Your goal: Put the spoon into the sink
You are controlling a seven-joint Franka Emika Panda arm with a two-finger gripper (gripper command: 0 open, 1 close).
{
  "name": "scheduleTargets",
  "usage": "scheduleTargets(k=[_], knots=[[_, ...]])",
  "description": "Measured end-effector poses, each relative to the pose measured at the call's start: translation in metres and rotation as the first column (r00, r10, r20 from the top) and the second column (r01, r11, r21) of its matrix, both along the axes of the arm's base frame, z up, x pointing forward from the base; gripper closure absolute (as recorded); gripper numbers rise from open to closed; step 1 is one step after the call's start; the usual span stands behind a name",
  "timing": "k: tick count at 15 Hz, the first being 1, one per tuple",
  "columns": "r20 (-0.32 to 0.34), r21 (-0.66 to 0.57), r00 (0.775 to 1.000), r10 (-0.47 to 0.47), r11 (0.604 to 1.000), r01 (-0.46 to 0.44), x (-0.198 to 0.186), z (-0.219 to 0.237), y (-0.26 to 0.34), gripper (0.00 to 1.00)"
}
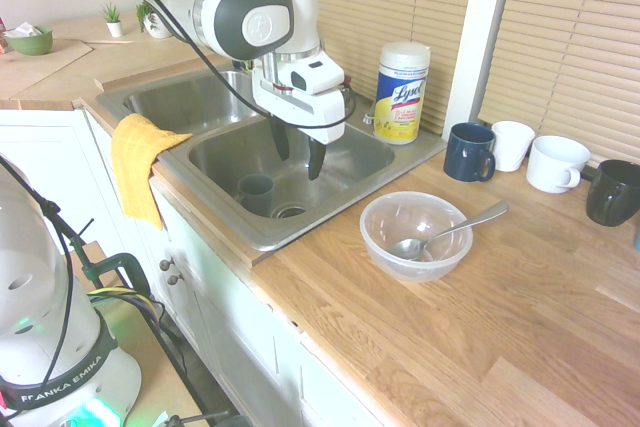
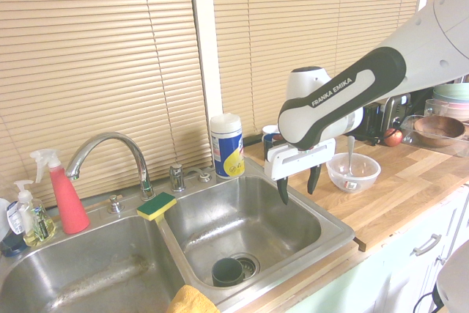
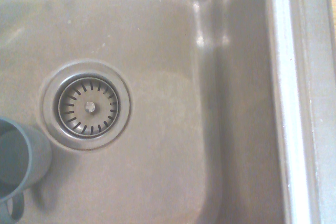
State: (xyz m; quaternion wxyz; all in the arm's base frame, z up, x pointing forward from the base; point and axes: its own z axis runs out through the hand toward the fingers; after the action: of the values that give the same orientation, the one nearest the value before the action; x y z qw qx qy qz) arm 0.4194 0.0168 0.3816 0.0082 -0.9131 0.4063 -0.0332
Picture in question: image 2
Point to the chrome sink hole cap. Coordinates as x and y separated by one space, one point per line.
204 176

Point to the black silver toaster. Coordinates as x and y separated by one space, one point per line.
392 111

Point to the metal drain strainer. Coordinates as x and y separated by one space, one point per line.
251 265

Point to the red spray bottle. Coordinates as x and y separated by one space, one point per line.
69 206

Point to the dark blue mug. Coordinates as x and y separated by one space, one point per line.
268 148

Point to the chrome sink soap dispenser knob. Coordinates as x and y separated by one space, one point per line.
115 205

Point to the red apple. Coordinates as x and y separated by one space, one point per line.
393 138

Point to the clear plastic tray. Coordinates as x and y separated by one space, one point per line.
454 146

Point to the dark cup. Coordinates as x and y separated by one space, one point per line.
226 272

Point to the white bottle with blue label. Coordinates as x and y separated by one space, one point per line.
9 225

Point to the wide beige window blinds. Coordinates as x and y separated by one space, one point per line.
91 52

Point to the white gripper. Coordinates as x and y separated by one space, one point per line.
293 162

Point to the green bowl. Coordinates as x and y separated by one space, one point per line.
452 92

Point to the clear hand soap pump bottle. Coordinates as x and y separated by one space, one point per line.
36 225

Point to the brown wooden bowl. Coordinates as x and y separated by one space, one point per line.
439 129

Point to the pale green cabinet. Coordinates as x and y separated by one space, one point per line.
403 272

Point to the yellow cloth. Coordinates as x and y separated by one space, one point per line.
190 300

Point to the chrome gooseneck faucet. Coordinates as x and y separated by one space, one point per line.
110 140

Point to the metal spoon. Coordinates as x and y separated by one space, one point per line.
350 155

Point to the clear drinking glass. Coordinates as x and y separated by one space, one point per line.
436 107

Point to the white mug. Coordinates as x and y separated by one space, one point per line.
269 129

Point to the disinfecting wipes canister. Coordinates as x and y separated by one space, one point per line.
228 148

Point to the stack of pastel bowls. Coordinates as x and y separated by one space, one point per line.
459 107

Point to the stainless steel double sink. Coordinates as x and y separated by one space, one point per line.
238 217

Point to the clear plastic bowl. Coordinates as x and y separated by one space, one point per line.
366 175

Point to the yellow green sponge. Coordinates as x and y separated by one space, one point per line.
155 206

